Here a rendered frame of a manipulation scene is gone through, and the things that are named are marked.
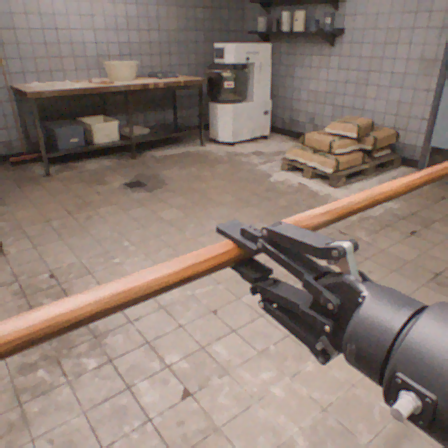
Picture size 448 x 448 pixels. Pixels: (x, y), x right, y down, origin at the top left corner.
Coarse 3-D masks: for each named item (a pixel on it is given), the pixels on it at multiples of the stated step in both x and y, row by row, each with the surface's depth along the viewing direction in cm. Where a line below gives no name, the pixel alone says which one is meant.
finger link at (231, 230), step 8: (224, 224) 46; (232, 224) 46; (240, 224) 46; (216, 232) 46; (224, 232) 44; (232, 232) 44; (232, 240) 43; (240, 240) 42; (248, 240) 42; (248, 248) 41; (256, 248) 41
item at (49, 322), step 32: (384, 192) 60; (320, 224) 51; (192, 256) 40; (224, 256) 42; (96, 288) 35; (128, 288) 36; (160, 288) 37; (32, 320) 31; (64, 320) 32; (96, 320) 34; (0, 352) 29
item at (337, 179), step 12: (384, 156) 448; (396, 156) 448; (288, 168) 444; (312, 168) 411; (348, 168) 407; (360, 168) 408; (372, 168) 422; (384, 168) 446; (336, 180) 390; (348, 180) 409; (360, 180) 415
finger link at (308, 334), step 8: (264, 304) 42; (272, 312) 42; (280, 312) 41; (288, 312) 41; (280, 320) 41; (288, 320) 40; (296, 320) 40; (288, 328) 40; (296, 328) 39; (304, 328) 39; (312, 328) 39; (296, 336) 39; (304, 336) 38; (312, 336) 38; (320, 336) 39; (304, 344) 39; (312, 344) 38; (312, 352) 38; (320, 352) 37; (320, 360) 37; (328, 360) 37
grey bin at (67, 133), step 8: (64, 120) 473; (72, 120) 474; (48, 128) 445; (56, 128) 432; (64, 128) 435; (72, 128) 440; (80, 128) 446; (48, 136) 460; (56, 136) 435; (64, 136) 439; (72, 136) 445; (80, 136) 450; (56, 144) 441; (64, 144) 443; (72, 144) 448; (80, 144) 454
